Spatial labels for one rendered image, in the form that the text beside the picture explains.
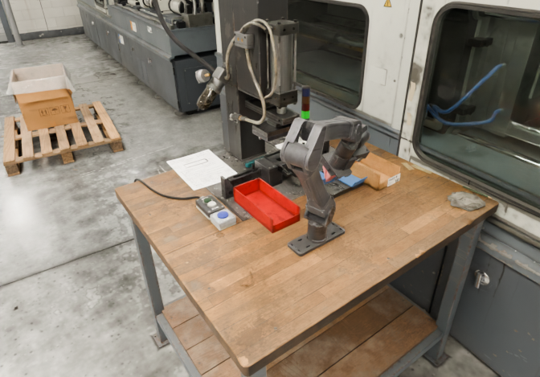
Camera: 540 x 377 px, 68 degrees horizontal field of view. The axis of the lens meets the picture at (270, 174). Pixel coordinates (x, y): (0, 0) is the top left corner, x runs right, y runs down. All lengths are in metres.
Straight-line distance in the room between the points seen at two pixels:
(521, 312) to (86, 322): 2.07
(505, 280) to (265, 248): 1.02
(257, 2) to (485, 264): 1.36
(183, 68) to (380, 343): 3.54
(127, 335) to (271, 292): 1.31
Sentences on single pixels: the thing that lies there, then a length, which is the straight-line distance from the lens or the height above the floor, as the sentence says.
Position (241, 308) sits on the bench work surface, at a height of 0.90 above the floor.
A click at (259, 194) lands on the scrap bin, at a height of 0.91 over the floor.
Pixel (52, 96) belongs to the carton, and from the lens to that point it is 4.58.
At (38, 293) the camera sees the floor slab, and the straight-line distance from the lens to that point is 2.79.
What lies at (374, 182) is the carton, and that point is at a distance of 1.62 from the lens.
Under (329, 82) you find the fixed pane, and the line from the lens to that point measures 2.31.
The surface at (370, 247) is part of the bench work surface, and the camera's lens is 1.34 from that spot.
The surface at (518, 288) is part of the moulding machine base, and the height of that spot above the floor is 0.56.
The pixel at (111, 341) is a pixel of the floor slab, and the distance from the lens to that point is 2.36.
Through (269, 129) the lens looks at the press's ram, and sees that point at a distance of 1.52.
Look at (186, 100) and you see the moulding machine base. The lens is 4.72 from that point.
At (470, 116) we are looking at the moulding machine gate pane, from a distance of 1.71.
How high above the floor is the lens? 1.75
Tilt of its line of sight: 30 degrees down
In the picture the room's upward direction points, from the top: 1 degrees counter-clockwise
